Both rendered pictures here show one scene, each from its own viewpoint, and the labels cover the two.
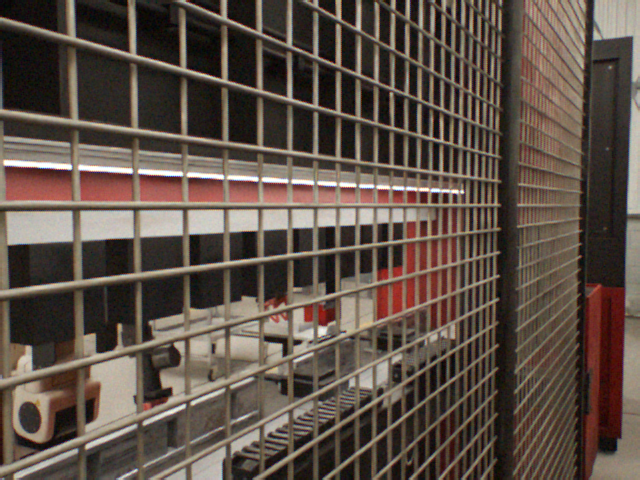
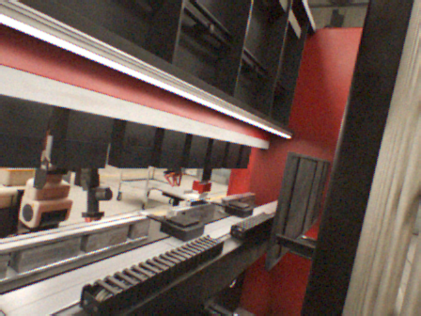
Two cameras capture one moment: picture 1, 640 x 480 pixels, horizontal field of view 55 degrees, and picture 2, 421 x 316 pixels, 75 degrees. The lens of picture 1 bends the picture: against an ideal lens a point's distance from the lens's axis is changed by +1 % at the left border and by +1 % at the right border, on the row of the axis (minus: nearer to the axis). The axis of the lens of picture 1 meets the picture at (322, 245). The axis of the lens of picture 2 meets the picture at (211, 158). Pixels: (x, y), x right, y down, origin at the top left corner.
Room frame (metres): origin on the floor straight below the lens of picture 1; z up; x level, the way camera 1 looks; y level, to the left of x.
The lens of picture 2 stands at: (0.40, -0.03, 1.33)
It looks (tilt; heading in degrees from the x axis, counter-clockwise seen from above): 4 degrees down; 0
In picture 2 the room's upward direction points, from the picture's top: 11 degrees clockwise
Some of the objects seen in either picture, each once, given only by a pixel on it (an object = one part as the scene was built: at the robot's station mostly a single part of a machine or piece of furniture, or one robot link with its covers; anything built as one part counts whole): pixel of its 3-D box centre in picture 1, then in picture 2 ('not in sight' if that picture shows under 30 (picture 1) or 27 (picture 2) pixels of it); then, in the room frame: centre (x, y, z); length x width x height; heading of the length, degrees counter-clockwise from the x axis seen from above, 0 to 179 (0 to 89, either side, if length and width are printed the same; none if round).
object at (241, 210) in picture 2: (376, 336); (226, 204); (1.81, -0.16, 1.01); 0.26 x 0.12 x 0.05; 60
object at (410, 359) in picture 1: (429, 357); (255, 223); (1.52, -0.27, 1.02); 0.37 x 0.06 x 0.04; 150
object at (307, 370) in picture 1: (287, 375); (166, 219); (1.39, 0.08, 1.01); 0.26 x 0.12 x 0.05; 60
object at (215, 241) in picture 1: (208, 268); (130, 144); (1.40, 0.26, 1.26); 0.15 x 0.09 x 0.17; 150
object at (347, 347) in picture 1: (321, 361); (193, 213); (1.85, 0.00, 0.92); 0.39 x 0.06 x 0.10; 150
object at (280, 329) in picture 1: (290, 330); (179, 192); (1.98, 0.10, 1.00); 0.26 x 0.18 x 0.01; 60
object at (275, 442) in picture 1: (316, 427); (171, 264); (1.03, 0.01, 1.02); 0.44 x 0.06 x 0.04; 150
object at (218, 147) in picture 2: (333, 251); (211, 152); (1.92, -0.04, 1.26); 0.15 x 0.09 x 0.17; 150
